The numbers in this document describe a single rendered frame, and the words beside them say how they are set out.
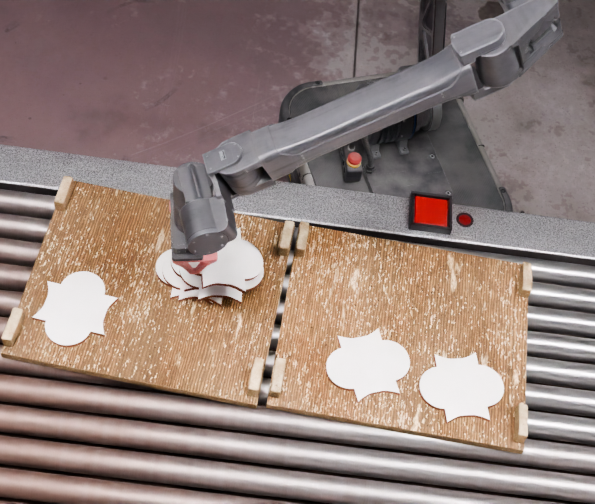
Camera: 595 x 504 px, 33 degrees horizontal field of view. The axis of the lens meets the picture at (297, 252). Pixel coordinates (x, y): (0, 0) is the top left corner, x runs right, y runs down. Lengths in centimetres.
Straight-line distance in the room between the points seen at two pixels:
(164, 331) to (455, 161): 138
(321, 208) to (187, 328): 35
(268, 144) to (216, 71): 187
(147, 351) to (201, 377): 10
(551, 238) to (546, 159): 136
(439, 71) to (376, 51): 200
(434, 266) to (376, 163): 101
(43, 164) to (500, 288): 84
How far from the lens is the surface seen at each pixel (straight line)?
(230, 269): 158
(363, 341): 164
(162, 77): 321
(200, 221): 137
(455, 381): 164
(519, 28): 137
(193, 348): 162
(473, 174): 280
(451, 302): 172
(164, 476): 156
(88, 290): 166
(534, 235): 187
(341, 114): 137
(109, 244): 172
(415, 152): 277
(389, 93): 137
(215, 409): 159
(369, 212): 181
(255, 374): 157
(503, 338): 171
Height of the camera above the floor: 238
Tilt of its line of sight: 57 degrees down
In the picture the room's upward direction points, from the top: 11 degrees clockwise
